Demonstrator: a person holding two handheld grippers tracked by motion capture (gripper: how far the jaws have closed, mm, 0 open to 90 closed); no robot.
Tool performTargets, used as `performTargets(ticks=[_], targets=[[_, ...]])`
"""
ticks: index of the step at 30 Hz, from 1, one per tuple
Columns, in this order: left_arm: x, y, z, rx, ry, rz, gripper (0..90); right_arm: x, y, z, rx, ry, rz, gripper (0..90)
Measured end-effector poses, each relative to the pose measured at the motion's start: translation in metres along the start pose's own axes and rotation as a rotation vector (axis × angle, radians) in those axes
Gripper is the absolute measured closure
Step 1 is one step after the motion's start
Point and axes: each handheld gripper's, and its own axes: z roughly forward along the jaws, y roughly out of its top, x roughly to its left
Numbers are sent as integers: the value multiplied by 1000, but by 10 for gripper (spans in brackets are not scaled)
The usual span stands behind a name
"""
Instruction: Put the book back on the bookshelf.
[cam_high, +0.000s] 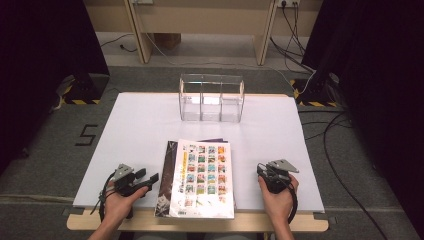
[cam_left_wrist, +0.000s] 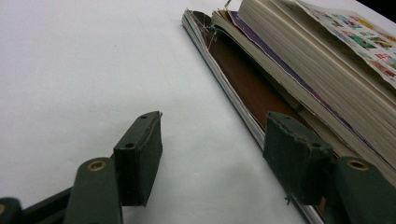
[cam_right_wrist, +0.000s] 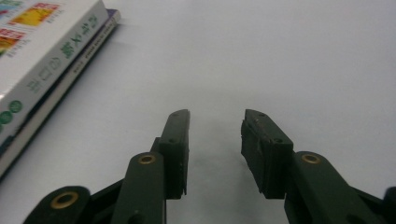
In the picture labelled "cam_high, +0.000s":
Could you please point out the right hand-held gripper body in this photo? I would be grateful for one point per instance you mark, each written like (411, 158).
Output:
(276, 178)

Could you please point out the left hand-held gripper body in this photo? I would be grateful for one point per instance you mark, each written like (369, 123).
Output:
(125, 175)

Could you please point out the white picture-grid magazine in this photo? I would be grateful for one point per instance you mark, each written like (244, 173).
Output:
(203, 180)

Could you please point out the clear acrylic file holder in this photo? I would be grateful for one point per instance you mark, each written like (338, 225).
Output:
(190, 110)

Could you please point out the person's right hand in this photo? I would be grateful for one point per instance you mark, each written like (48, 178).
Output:
(280, 205)

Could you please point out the person's left hand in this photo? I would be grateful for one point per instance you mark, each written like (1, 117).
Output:
(120, 206)

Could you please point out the white table board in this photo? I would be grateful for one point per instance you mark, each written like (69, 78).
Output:
(133, 133)

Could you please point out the light wooden table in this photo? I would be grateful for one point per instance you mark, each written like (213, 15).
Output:
(293, 223)

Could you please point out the grey tape patch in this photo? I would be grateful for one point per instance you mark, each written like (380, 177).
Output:
(325, 218)
(72, 211)

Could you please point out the black hazard-striped stand base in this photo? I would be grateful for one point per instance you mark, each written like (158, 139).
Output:
(86, 90)
(316, 93)

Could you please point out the brown cardboard box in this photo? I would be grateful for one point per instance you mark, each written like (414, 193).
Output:
(168, 40)

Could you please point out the black curtain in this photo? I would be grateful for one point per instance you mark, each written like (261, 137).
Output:
(40, 66)
(383, 83)

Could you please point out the beige wooden desk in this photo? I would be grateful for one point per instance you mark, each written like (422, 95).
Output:
(200, 16)

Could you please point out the white wall socket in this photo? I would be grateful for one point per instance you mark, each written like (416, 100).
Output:
(288, 3)

